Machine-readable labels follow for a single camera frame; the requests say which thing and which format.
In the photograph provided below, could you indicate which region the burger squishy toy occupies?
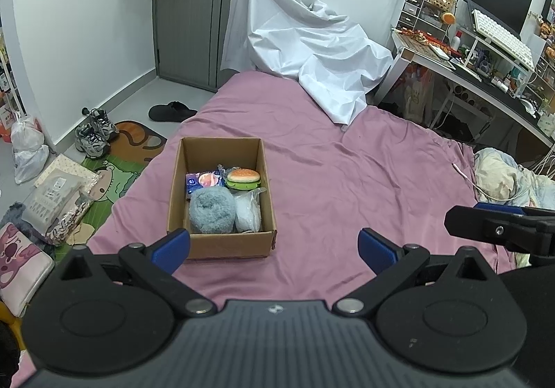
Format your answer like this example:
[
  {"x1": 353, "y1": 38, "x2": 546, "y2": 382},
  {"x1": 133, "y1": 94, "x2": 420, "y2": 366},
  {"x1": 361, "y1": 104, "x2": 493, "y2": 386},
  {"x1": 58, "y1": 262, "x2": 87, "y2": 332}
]
[{"x1": 225, "y1": 168, "x2": 263, "y2": 191}]

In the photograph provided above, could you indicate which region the cardboard box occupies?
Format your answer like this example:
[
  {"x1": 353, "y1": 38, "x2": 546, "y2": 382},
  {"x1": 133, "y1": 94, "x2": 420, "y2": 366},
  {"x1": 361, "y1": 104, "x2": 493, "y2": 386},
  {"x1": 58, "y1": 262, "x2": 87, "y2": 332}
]
[{"x1": 167, "y1": 137, "x2": 278, "y2": 260}]

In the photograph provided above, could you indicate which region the grey clear plastic package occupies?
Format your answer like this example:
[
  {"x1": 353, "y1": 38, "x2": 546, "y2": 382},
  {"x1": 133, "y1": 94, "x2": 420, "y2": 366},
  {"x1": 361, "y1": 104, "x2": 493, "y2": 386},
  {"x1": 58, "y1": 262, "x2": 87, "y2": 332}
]
[{"x1": 19, "y1": 186, "x2": 87, "y2": 238}]

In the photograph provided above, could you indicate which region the grey door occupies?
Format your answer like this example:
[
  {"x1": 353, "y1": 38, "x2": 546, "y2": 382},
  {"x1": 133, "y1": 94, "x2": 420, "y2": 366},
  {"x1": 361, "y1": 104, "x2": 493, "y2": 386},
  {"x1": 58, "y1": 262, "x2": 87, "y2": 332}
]
[{"x1": 154, "y1": 0, "x2": 281, "y2": 92}]

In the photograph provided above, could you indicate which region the brown cat shaped rug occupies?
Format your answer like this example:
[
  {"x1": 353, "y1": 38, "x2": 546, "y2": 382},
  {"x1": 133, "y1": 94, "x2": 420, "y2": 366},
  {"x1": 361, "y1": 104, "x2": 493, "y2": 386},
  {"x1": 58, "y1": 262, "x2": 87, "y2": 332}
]
[{"x1": 113, "y1": 120, "x2": 169, "y2": 155}]

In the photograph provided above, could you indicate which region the row of small figurines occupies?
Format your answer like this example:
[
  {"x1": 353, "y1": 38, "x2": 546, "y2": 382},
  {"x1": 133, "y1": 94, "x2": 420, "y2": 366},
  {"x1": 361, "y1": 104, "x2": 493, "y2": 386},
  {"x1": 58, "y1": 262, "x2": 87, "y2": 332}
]
[{"x1": 538, "y1": 17, "x2": 555, "y2": 60}]

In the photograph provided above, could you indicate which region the floral patterned cloth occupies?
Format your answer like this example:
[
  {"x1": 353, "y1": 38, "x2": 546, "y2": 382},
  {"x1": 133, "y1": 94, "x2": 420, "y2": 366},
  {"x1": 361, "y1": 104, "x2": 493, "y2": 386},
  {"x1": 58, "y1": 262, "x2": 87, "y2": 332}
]
[{"x1": 45, "y1": 196, "x2": 94, "y2": 246}]

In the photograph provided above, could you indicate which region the grey mini drawer organiser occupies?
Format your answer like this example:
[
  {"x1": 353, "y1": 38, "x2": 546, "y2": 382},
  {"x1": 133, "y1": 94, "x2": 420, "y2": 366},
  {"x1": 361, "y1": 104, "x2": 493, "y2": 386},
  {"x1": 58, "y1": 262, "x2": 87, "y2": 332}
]
[{"x1": 396, "y1": 0, "x2": 424, "y2": 29}]

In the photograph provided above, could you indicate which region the black slipper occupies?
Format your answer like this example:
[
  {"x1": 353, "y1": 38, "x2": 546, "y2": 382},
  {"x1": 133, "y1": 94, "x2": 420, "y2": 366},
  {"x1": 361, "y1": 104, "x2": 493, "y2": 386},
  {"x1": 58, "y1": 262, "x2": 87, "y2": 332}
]
[{"x1": 148, "y1": 101, "x2": 198, "y2": 122}]

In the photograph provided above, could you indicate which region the white charging cable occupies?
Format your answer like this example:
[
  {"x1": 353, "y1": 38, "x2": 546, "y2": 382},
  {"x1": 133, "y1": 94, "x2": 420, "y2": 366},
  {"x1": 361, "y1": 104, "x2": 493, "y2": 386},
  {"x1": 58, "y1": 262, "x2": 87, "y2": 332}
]
[{"x1": 452, "y1": 163, "x2": 492, "y2": 202}]

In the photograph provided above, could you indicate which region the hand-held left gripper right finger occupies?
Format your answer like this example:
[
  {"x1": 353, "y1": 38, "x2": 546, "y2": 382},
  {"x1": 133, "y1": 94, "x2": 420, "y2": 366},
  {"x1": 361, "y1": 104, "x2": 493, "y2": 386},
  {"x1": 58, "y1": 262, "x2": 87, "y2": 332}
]
[{"x1": 332, "y1": 227, "x2": 500, "y2": 317}]

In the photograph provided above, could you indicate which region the grey sneaker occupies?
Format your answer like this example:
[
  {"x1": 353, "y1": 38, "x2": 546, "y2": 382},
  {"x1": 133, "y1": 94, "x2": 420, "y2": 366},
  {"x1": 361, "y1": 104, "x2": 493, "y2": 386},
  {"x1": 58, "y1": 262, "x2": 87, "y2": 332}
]
[
  {"x1": 89, "y1": 108, "x2": 120, "y2": 141},
  {"x1": 75, "y1": 124, "x2": 112, "y2": 159}
]

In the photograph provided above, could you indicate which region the pastel patterned quilt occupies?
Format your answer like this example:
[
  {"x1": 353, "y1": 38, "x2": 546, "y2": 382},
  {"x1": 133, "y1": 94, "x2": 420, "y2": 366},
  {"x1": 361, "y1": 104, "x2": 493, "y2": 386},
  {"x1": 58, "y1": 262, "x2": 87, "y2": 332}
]
[{"x1": 472, "y1": 147, "x2": 555, "y2": 215}]

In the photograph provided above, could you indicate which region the white plastic carrier bag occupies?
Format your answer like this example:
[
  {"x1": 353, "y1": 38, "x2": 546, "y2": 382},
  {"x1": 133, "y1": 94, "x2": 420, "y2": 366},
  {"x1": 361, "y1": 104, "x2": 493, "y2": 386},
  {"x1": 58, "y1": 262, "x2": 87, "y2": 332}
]
[{"x1": 11, "y1": 113, "x2": 50, "y2": 185}]

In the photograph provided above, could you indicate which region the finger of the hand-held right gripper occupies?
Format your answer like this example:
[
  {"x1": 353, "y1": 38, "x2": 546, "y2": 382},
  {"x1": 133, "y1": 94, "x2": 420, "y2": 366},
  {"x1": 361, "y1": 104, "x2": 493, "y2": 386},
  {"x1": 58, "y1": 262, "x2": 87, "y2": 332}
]
[
  {"x1": 444, "y1": 206, "x2": 555, "y2": 254},
  {"x1": 473, "y1": 201, "x2": 555, "y2": 216}
]

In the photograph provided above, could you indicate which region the pink cartoon cushion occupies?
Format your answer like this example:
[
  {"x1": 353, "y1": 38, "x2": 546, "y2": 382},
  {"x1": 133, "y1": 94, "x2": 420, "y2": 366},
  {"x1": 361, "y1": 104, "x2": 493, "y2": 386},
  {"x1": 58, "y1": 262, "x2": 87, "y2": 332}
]
[{"x1": 0, "y1": 221, "x2": 55, "y2": 318}]

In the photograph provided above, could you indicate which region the white keyboard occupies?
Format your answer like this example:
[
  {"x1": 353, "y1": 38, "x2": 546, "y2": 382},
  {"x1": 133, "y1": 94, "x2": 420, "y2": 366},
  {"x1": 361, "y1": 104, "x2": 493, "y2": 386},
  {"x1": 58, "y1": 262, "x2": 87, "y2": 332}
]
[{"x1": 472, "y1": 9, "x2": 534, "y2": 66}]

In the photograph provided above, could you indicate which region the beige dotted pouch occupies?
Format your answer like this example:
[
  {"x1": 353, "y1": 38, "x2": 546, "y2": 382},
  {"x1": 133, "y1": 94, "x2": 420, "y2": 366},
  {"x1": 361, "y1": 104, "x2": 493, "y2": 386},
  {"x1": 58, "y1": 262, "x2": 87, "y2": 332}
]
[{"x1": 34, "y1": 154, "x2": 103, "y2": 195}]

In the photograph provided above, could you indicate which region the printed shopping bag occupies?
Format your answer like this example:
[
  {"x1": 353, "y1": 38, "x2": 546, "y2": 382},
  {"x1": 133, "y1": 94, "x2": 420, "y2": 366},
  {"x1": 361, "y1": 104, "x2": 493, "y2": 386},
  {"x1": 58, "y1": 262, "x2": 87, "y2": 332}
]
[{"x1": 401, "y1": 65, "x2": 435, "y2": 120}]

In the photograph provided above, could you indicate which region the blue snack packet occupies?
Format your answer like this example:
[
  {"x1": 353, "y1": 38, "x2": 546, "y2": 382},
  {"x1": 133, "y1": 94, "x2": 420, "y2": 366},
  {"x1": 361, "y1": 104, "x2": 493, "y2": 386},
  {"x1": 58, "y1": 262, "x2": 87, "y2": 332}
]
[{"x1": 186, "y1": 171, "x2": 226, "y2": 199}]

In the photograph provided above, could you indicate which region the white filled plastic bag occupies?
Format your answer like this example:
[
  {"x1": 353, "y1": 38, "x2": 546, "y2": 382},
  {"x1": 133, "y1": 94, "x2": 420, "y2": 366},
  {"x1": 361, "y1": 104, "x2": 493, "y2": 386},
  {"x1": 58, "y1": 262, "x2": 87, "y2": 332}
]
[{"x1": 234, "y1": 188, "x2": 265, "y2": 234}]

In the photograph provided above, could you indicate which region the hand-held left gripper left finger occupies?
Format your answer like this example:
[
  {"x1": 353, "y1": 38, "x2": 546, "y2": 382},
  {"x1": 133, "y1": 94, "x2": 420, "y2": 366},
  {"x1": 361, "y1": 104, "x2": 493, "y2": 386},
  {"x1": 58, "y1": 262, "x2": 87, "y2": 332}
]
[{"x1": 58, "y1": 227, "x2": 218, "y2": 317}]

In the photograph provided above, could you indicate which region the white cover sheet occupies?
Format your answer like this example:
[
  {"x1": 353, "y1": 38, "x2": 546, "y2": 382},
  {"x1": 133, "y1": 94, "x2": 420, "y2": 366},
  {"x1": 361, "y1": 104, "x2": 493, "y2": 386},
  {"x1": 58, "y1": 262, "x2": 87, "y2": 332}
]
[{"x1": 220, "y1": 0, "x2": 394, "y2": 127}]

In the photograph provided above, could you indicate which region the green cartoon floor mat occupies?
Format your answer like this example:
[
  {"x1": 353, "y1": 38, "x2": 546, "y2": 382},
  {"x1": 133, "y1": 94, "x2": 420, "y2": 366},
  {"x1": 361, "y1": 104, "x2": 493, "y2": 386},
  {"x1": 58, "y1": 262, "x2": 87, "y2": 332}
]
[{"x1": 56, "y1": 152, "x2": 151, "y2": 241}]

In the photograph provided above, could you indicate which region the pink bed sheet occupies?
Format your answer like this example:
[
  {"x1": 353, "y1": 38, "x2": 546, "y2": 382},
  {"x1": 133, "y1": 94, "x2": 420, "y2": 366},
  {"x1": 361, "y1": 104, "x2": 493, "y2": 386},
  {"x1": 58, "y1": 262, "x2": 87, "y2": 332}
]
[{"x1": 17, "y1": 69, "x2": 516, "y2": 377}]

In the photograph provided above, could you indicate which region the white desk dark top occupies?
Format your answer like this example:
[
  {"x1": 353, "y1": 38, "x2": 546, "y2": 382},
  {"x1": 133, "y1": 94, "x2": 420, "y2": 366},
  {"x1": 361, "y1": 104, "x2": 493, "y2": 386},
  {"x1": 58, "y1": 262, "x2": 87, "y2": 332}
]
[{"x1": 375, "y1": 28, "x2": 555, "y2": 147}]

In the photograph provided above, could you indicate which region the red patterned desk cloth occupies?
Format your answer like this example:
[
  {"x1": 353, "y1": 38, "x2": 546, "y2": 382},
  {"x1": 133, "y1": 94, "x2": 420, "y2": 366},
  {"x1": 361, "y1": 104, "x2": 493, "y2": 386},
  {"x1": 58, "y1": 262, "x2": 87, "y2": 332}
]
[{"x1": 396, "y1": 29, "x2": 457, "y2": 55}]

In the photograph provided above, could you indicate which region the white desk riser shelf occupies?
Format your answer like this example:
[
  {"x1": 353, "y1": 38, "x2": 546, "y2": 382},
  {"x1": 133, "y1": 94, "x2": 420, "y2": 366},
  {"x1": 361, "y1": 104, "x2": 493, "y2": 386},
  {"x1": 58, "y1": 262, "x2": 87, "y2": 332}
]
[{"x1": 457, "y1": 25, "x2": 535, "y2": 86}]

